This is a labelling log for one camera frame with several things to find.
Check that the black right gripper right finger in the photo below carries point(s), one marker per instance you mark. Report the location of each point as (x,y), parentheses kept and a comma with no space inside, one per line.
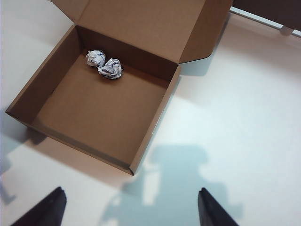
(211,209)

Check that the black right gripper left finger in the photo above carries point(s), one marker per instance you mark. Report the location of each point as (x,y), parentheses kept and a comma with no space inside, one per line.
(47,209)

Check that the brown cardboard box with lid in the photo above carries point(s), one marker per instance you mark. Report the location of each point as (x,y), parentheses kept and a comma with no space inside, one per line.
(98,106)

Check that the grey desk divider panel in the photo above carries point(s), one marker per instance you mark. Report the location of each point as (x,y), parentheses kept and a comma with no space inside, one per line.
(270,11)

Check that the white blue paper ball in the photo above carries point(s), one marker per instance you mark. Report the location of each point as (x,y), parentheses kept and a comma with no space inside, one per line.
(110,69)
(95,57)

